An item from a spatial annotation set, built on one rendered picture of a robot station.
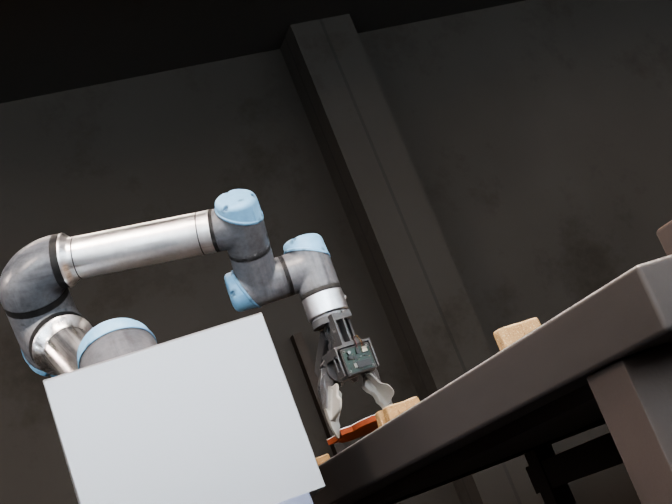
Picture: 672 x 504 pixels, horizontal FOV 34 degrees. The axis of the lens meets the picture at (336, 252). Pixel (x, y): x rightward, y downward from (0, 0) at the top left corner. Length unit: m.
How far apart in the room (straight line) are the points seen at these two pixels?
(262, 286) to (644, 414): 1.05
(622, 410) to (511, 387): 0.15
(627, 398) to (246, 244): 1.01
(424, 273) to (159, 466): 3.36
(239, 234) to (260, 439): 0.55
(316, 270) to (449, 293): 2.77
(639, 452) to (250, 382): 0.58
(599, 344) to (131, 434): 0.64
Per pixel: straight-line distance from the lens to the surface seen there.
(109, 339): 1.57
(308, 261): 1.92
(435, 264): 4.69
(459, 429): 1.21
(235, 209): 1.83
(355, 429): 1.88
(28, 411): 4.40
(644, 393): 0.98
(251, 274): 1.89
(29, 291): 1.93
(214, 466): 1.38
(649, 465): 0.99
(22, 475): 4.35
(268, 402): 1.40
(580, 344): 0.99
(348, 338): 1.89
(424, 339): 4.55
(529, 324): 1.33
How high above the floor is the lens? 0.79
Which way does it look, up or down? 15 degrees up
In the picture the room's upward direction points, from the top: 21 degrees counter-clockwise
